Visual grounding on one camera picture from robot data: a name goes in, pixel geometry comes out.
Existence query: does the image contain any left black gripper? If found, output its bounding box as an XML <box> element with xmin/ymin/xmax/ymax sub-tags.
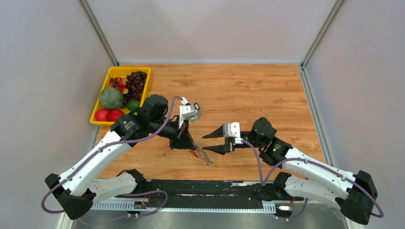
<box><xmin>149</xmin><ymin>114</ymin><xmax>197</xmax><ymax>151</ymax></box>

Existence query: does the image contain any red keyring with silver keys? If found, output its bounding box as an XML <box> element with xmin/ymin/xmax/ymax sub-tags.
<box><xmin>188</xmin><ymin>142</ymin><xmax>213</xmax><ymax>166</ymax></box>

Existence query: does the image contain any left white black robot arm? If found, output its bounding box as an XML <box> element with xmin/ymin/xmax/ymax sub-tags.
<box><xmin>45</xmin><ymin>94</ymin><xmax>201</xmax><ymax>220</ymax></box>

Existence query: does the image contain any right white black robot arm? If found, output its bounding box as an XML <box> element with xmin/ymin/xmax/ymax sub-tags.
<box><xmin>204</xmin><ymin>117</ymin><xmax>384</xmax><ymax>225</ymax></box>

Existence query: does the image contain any green lime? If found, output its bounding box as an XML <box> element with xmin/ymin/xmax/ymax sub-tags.
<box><xmin>127</xmin><ymin>99</ymin><xmax>140</xmax><ymax>112</ymax></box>

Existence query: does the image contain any red apple right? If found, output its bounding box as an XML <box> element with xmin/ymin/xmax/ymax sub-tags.
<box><xmin>108</xmin><ymin>109</ymin><xmax>125</xmax><ymax>122</ymax></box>

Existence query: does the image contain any red apple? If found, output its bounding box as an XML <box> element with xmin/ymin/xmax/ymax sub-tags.
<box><xmin>94</xmin><ymin>108</ymin><xmax>110</xmax><ymax>122</ymax></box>
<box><xmin>108</xmin><ymin>109</ymin><xmax>125</xmax><ymax>122</ymax></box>

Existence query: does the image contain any dark purple grape bunch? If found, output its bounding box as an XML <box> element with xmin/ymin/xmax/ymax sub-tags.
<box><xmin>120</xmin><ymin>71</ymin><xmax>147</xmax><ymax>108</ymax></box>

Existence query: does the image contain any green round melon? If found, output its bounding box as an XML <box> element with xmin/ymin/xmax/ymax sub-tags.
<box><xmin>98</xmin><ymin>87</ymin><xmax>124</xmax><ymax>110</ymax></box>

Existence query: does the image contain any small red apples cluster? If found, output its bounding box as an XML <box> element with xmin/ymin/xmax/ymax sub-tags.
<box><xmin>108</xmin><ymin>77</ymin><xmax>129</xmax><ymax>94</ymax></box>

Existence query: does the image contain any red apple left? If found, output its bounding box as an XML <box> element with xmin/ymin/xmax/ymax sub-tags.
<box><xmin>94</xmin><ymin>108</ymin><xmax>110</xmax><ymax>122</ymax></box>

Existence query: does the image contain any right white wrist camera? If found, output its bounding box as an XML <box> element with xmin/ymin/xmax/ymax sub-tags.
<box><xmin>223</xmin><ymin>122</ymin><xmax>242</xmax><ymax>145</ymax></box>

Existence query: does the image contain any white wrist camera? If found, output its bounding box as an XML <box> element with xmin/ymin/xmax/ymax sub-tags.
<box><xmin>223</xmin><ymin>122</ymin><xmax>242</xmax><ymax>145</ymax></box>
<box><xmin>179</xmin><ymin>97</ymin><xmax>198</xmax><ymax>129</ymax></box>

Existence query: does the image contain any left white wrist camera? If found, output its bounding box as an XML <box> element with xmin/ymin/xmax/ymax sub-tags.
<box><xmin>179</xmin><ymin>97</ymin><xmax>198</xmax><ymax>129</ymax></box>

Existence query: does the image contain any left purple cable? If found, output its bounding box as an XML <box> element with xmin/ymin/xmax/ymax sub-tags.
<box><xmin>41</xmin><ymin>95</ymin><xmax>186</xmax><ymax>222</ymax></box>

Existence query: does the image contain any purple cable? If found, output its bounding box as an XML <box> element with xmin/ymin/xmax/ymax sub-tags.
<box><xmin>241</xmin><ymin>139</ymin><xmax>385</xmax><ymax>221</ymax></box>
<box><xmin>41</xmin><ymin>95</ymin><xmax>186</xmax><ymax>222</ymax></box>

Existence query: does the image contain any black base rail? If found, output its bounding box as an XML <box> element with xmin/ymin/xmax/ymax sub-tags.
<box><xmin>135</xmin><ymin>179</ymin><xmax>292</xmax><ymax>209</ymax></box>

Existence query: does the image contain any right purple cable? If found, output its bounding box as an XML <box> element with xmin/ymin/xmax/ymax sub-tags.
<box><xmin>241</xmin><ymin>139</ymin><xmax>385</xmax><ymax>221</ymax></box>

